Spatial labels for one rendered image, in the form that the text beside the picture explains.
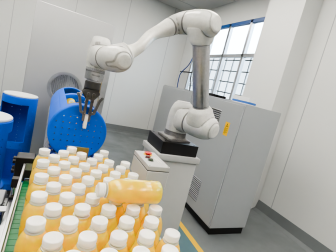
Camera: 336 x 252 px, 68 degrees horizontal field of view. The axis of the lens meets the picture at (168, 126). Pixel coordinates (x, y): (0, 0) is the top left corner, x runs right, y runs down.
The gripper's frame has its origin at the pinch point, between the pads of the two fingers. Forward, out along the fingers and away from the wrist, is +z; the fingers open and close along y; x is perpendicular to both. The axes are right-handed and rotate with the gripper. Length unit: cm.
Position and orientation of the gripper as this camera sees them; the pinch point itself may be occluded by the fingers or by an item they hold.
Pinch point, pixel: (85, 121)
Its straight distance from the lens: 130.9
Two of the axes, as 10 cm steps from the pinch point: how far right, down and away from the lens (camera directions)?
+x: -4.0, -2.4, 8.9
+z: -2.4, 9.6, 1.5
